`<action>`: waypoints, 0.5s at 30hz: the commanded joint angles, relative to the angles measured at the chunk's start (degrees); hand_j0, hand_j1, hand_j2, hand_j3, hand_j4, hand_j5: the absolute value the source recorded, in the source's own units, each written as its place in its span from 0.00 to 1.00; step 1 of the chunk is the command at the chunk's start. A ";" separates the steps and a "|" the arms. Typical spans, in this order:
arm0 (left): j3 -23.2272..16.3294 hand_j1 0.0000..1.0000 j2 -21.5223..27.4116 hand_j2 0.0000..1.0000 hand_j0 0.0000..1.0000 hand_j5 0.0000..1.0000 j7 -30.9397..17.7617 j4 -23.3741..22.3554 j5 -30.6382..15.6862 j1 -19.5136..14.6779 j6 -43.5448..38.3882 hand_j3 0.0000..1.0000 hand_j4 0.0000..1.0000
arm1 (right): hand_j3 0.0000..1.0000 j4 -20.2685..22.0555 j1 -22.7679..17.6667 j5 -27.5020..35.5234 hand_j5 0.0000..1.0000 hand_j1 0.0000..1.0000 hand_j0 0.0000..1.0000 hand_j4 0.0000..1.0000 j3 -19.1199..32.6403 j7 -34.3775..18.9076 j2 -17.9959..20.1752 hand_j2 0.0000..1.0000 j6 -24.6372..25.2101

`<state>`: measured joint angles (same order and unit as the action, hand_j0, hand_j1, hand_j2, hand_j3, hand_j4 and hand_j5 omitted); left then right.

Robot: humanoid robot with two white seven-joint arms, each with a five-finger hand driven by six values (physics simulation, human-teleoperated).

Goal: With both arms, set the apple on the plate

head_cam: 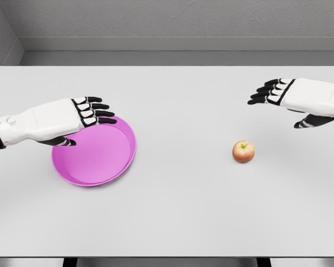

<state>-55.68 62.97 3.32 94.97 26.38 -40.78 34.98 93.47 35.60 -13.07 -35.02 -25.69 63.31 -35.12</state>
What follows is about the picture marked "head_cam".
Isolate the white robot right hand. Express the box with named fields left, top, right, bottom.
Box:
left=247, top=78, right=334, bottom=130

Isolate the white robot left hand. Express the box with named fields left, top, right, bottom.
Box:
left=27, top=96, right=117, bottom=147

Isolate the pink round plate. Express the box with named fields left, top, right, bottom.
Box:
left=51, top=116, right=137, bottom=188

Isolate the red yellow apple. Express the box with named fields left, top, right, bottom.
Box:
left=232, top=140, right=256, bottom=164

